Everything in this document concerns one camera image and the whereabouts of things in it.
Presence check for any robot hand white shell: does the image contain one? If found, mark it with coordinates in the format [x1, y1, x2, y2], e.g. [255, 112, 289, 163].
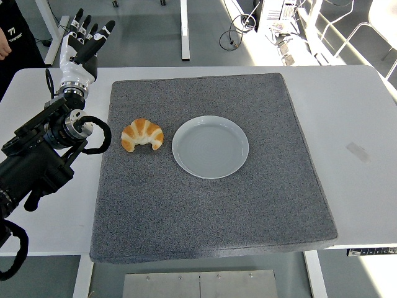
[58, 7, 116, 90]

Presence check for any croissant bread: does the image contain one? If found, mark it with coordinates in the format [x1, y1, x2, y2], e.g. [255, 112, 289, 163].
[120, 117, 164, 153]

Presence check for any light grey round plate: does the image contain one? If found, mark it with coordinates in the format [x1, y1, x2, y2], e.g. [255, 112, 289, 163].
[171, 115, 250, 180]

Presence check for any grey metal plate with screws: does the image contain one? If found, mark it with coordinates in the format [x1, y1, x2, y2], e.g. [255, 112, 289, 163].
[122, 269, 279, 298]

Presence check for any white desk leg with foot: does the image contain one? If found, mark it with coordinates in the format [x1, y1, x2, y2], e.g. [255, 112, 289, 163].
[34, 0, 71, 66]
[179, 0, 190, 61]

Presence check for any person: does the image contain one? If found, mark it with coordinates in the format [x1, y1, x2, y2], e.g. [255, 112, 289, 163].
[0, 0, 47, 103]

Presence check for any person's hand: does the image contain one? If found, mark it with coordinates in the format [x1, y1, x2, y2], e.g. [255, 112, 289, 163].
[0, 29, 12, 61]

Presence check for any grey felt mat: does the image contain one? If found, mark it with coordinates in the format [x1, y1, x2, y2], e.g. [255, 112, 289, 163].
[89, 72, 338, 265]

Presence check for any white table leg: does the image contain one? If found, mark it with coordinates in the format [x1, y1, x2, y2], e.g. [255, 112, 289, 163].
[72, 255, 94, 298]
[303, 250, 329, 298]

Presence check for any white computer tower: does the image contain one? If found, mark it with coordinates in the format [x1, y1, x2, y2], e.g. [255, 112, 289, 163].
[256, 0, 300, 35]

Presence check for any grey tape strip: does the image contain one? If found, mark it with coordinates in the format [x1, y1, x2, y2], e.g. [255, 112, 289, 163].
[346, 142, 372, 165]

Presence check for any table height control panel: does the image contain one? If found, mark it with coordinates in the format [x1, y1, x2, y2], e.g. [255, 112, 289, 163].
[346, 247, 397, 257]

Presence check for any thin black floor cable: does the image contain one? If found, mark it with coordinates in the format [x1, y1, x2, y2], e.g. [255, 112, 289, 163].
[33, 36, 53, 48]

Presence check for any black floor cable loop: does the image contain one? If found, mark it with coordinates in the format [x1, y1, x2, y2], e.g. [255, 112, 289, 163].
[219, 14, 258, 50]

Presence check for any white wire frame chair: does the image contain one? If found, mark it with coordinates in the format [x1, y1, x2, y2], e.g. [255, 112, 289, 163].
[333, 0, 397, 80]

